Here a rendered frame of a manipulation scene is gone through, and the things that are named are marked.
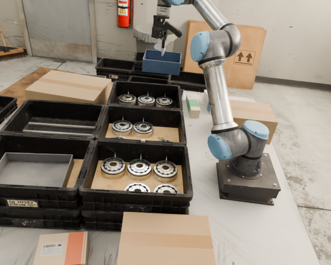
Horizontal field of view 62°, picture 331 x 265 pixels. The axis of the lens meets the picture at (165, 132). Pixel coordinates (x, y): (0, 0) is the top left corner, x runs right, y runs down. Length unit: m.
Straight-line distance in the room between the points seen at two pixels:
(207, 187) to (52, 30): 3.70
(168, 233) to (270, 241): 0.47
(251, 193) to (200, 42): 0.69
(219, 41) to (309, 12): 3.26
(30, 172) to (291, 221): 1.12
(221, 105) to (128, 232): 0.60
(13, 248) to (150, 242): 0.51
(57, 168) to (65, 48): 3.48
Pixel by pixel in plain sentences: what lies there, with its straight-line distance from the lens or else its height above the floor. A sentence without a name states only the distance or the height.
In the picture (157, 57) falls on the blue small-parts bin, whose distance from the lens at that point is 1.65.
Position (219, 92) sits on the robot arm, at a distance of 1.16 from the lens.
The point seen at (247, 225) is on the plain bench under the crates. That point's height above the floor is 0.70.
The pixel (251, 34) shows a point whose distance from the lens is 4.10.
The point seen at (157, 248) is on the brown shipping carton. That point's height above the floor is 0.86.
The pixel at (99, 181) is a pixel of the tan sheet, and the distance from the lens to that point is 1.17.
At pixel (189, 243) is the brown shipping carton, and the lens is 0.96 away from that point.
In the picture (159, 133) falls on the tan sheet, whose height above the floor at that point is 0.83.
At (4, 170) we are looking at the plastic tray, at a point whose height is 0.83.
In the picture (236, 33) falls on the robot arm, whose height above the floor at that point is 1.36.
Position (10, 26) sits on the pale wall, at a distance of 4.91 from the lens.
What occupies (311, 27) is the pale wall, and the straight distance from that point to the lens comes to 4.46.
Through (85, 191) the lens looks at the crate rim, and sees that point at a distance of 1.00.
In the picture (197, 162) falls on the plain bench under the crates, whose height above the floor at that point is 0.70.
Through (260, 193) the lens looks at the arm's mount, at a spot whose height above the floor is 0.76.
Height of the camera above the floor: 1.65
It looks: 35 degrees down
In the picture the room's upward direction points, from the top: 6 degrees clockwise
